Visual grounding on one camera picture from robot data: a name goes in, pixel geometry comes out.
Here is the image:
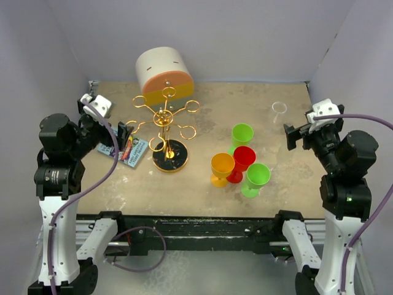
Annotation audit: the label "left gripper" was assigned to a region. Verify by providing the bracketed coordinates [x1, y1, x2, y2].
[68, 101, 132, 159]

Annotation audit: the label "green wine glass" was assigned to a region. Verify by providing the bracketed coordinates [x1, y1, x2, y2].
[228, 123, 254, 155]
[241, 163, 271, 199]

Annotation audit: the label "gold wine glass rack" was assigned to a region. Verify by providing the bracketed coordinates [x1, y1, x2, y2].
[131, 82, 200, 173]

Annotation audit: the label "red wine glass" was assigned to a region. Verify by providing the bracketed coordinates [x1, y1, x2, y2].
[227, 146, 256, 184]

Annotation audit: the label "orange wine glass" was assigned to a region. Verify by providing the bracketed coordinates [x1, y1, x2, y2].
[211, 152, 235, 188]

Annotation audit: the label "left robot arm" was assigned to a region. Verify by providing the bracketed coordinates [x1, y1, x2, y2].
[28, 96, 129, 294]

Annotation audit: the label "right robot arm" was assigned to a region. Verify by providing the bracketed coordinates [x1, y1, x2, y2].
[273, 119, 378, 294]

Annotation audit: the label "clear plastic wine glass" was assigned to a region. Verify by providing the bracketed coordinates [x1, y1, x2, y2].
[271, 101, 287, 124]

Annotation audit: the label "children's paperback book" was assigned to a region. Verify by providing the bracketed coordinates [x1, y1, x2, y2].
[96, 135, 148, 168]

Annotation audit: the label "round mini drawer chest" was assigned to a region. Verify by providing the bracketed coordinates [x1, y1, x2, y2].
[135, 47, 194, 111]

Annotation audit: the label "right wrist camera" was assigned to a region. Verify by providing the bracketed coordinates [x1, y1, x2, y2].
[306, 98, 340, 133]

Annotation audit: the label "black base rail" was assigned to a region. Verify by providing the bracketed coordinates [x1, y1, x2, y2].
[109, 215, 290, 256]

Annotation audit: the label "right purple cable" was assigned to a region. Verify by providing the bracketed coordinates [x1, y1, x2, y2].
[312, 112, 393, 293]

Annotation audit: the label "purple loop cable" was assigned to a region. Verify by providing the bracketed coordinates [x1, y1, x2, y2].
[103, 226, 168, 273]

